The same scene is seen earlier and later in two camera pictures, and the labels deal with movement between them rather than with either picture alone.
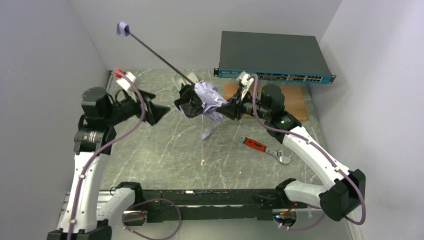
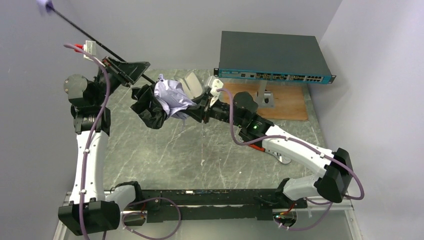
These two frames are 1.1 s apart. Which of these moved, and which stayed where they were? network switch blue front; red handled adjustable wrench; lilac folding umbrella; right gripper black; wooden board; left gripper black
Moved: left gripper black; right gripper black; lilac folding umbrella
Stayed: network switch blue front; wooden board; red handled adjustable wrench
